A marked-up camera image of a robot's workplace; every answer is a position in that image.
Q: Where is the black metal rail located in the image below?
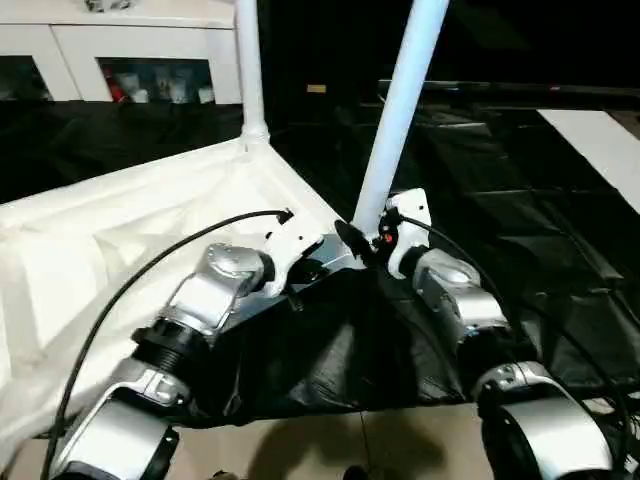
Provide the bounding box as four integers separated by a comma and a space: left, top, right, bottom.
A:
377, 78, 640, 102

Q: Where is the grey glossy object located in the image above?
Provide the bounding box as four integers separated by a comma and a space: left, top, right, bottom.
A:
83, 0, 136, 14

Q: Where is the small red bottle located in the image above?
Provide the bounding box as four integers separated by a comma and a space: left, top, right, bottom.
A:
105, 69, 126, 104

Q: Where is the black left wrist camera cable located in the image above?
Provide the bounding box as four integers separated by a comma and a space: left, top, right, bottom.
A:
42, 208, 294, 480

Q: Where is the white flat board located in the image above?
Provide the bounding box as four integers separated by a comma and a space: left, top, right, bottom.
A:
537, 108, 640, 202

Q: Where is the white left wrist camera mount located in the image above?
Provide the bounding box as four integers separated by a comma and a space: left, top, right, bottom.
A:
262, 212, 326, 297

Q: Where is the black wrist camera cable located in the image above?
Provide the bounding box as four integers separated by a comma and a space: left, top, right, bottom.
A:
42, 208, 294, 480
397, 212, 632, 480

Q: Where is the black work mat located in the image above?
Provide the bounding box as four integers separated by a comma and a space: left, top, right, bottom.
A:
0, 97, 640, 432

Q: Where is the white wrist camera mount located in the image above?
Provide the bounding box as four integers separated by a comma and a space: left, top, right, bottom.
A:
383, 188, 432, 279
262, 212, 326, 297

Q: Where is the white plastic table leg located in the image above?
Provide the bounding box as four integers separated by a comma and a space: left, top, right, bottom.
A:
234, 0, 274, 147
351, 0, 451, 237

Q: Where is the white glass-door cabinet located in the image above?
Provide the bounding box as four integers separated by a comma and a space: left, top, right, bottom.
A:
0, 0, 244, 105

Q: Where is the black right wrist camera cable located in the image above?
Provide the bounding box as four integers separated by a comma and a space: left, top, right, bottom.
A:
397, 212, 632, 480

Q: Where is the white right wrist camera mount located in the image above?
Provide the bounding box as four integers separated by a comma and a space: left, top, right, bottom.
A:
383, 188, 432, 279

